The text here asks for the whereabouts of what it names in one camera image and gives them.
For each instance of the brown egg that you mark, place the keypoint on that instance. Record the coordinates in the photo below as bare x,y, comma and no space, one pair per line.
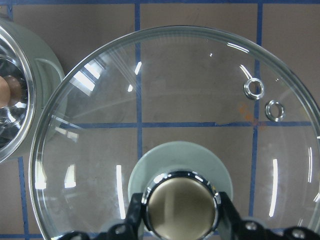
10,91

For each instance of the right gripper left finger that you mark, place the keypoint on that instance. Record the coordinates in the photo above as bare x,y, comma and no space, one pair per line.
127,230

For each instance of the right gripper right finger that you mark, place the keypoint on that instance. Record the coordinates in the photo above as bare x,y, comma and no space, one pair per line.
232,227

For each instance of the glass pot lid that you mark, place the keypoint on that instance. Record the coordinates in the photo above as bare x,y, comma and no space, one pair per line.
177,113

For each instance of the pale green cooking pot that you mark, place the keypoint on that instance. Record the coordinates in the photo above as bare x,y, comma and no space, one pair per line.
25,56

